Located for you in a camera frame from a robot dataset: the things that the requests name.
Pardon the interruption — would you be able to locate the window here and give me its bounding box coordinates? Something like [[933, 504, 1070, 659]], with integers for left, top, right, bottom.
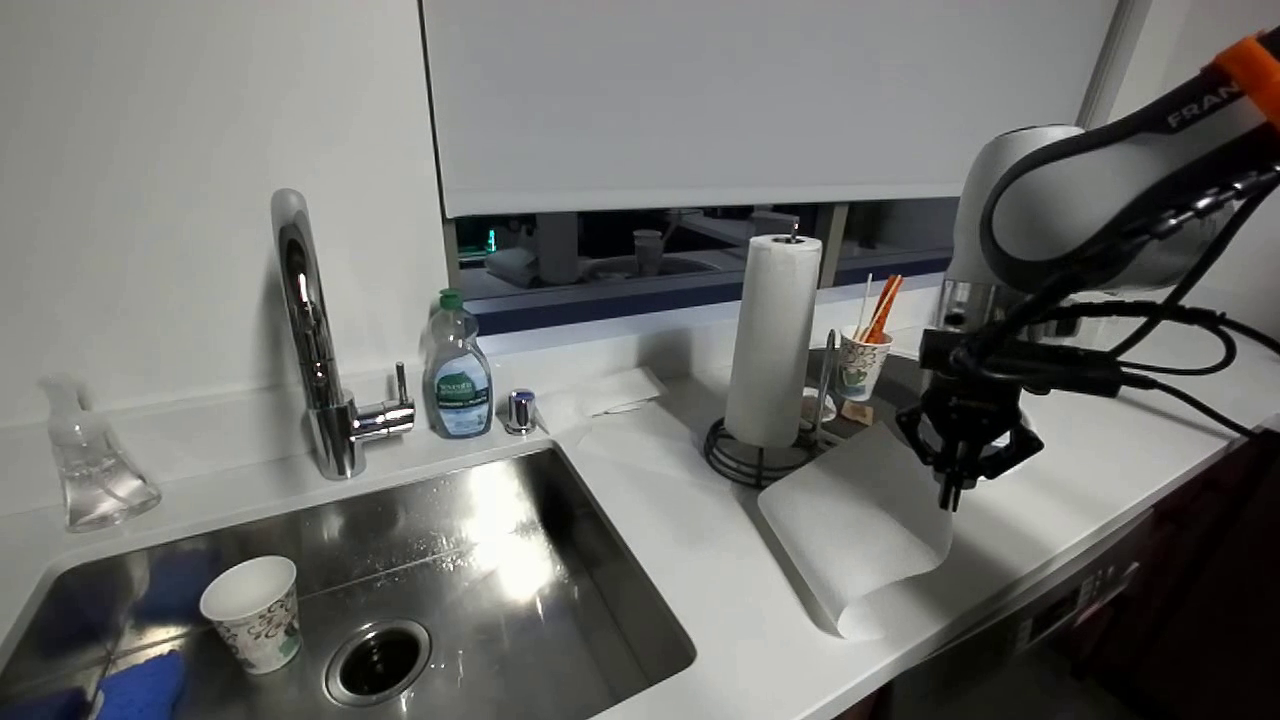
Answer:
[[444, 197, 963, 337]]

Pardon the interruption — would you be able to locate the chrome tap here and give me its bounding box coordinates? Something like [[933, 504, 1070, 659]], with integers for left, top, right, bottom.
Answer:
[[270, 187, 418, 482]]

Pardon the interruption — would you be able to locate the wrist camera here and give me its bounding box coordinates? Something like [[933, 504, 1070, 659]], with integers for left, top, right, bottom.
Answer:
[[918, 328, 1128, 399]]

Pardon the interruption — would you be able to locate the bundle of stir sticks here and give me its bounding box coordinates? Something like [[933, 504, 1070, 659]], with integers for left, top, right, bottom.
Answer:
[[853, 271, 906, 347]]

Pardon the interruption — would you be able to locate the patterned paper cup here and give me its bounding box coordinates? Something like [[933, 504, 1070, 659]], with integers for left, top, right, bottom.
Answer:
[[837, 329, 894, 404], [199, 555, 303, 676]]

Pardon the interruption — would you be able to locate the black wire paper towel holder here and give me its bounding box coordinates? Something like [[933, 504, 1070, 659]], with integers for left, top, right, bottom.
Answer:
[[702, 224, 842, 490]]

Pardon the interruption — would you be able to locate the clear dish soap bottle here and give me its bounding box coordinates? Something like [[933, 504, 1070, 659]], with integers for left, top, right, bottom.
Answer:
[[421, 288, 496, 440]]

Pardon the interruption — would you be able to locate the black tray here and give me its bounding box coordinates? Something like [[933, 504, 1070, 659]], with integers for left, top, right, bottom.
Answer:
[[803, 347, 938, 443]]

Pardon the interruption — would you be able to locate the dark dishwasher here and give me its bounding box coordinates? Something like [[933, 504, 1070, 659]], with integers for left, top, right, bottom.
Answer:
[[850, 428, 1280, 720]]

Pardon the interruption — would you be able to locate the blue sponge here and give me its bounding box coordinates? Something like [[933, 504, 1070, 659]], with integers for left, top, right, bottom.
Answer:
[[98, 649, 190, 720]]

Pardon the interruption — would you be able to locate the white paper towel roll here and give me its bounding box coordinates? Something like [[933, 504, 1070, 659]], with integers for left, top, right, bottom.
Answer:
[[724, 234, 957, 642]]

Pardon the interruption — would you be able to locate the flat white paper sheet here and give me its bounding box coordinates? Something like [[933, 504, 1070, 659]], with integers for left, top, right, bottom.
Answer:
[[538, 366, 670, 433]]

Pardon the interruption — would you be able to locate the white roller blind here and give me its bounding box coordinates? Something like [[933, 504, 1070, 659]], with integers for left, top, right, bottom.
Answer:
[[419, 0, 1123, 219]]

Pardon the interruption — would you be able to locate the sink drain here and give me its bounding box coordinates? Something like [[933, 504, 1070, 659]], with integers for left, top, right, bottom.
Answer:
[[322, 617, 434, 709]]

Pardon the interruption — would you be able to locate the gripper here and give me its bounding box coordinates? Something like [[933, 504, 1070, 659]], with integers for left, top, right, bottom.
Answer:
[[895, 388, 1047, 512]]

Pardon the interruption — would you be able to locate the clear soap dispenser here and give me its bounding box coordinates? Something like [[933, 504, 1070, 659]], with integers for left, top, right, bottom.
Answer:
[[37, 374, 164, 534]]

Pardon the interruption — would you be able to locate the stainless steel sink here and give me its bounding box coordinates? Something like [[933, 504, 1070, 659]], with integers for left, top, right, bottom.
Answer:
[[0, 444, 699, 720]]

